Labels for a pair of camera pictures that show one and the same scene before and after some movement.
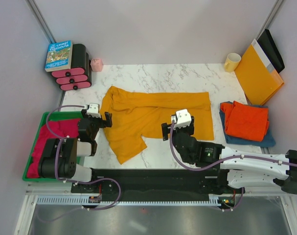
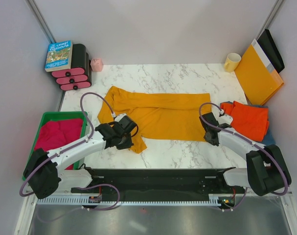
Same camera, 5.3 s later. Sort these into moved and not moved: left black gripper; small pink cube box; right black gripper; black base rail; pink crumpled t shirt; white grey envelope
Moved: left black gripper; right black gripper
Not moved: white grey envelope; pink crumpled t shirt; small pink cube box; black base rail
